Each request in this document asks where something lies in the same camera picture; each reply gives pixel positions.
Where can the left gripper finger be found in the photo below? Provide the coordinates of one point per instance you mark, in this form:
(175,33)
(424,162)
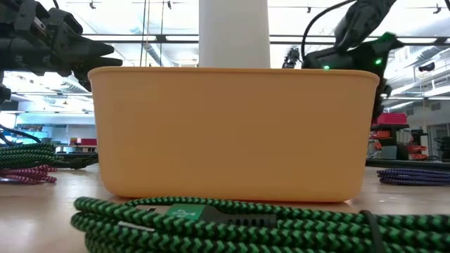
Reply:
(98,63)
(95,48)

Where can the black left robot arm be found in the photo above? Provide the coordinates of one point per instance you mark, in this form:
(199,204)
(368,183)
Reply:
(5,52)

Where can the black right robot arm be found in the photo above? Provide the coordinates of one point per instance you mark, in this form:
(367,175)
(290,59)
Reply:
(362,21)

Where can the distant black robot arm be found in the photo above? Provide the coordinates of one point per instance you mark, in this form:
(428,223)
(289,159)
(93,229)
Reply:
(292,58)

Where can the red box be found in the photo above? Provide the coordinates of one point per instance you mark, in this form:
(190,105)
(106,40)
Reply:
(88,141)

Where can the red storage bin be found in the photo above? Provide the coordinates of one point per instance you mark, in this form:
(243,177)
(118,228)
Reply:
(392,118)

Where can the black shelf with orange bins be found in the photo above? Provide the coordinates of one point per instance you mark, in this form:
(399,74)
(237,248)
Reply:
(390,127)

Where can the yellow plastic bin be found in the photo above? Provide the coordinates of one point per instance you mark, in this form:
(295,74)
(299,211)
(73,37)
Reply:
(232,140)

